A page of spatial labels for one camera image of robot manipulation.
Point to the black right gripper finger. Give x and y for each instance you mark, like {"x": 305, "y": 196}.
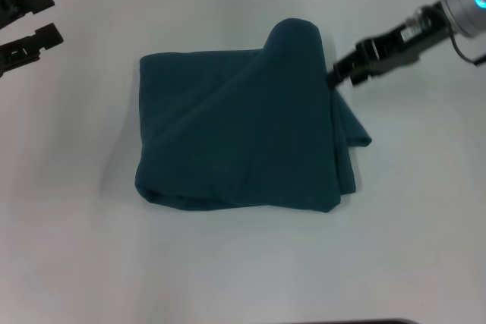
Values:
{"x": 341, "y": 70}

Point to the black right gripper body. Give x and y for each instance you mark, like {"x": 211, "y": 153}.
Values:
{"x": 402, "y": 45}

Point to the teal t-shirt with beige print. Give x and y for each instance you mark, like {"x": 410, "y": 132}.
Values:
{"x": 235, "y": 130}

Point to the black flat panel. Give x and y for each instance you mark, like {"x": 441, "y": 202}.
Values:
{"x": 376, "y": 321}

